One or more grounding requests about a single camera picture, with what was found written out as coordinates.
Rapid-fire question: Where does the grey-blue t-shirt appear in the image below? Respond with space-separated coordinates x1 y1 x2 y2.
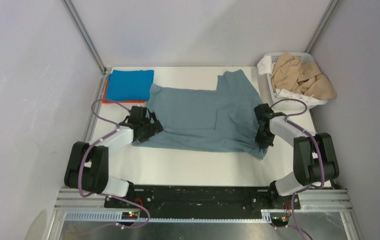
133 69 268 160

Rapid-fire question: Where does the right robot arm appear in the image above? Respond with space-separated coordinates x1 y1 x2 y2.
254 103 340 209

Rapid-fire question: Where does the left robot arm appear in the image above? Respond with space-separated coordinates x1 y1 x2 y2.
64 106 163 208

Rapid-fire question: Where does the folded blue t-shirt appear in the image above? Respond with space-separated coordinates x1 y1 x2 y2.
105 69 154 101

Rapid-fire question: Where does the folded orange t-shirt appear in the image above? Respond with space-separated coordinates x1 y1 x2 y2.
102 85 146 104

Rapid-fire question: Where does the white laundry basket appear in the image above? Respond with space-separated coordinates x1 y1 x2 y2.
264 51 330 110

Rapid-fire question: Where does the beige crumpled t-shirt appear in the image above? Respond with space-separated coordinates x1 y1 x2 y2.
270 52 337 101

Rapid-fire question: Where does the right controller board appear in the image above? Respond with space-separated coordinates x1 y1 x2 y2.
271 216 291 228

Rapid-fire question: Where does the controller board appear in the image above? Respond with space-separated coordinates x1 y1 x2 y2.
271 216 291 228
121 211 139 221

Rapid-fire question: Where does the left controller board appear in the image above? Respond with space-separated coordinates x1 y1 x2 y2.
121 211 139 221

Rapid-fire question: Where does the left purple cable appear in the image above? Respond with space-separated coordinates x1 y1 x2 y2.
77 98 151 231

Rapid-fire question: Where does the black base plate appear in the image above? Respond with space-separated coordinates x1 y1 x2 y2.
104 185 301 221

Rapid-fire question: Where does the aluminium frame rail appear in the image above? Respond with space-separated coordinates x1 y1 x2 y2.
54 188 354 223

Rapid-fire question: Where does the left corner aluminium post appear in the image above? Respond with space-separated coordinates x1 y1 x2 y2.
61 0 106 74

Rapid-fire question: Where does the corner aluminium post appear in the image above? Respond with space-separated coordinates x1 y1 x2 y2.
305 0 342 54
61 0 106 74

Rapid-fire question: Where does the right corner aluminium post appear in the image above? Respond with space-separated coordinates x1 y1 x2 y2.
305 0 342 54

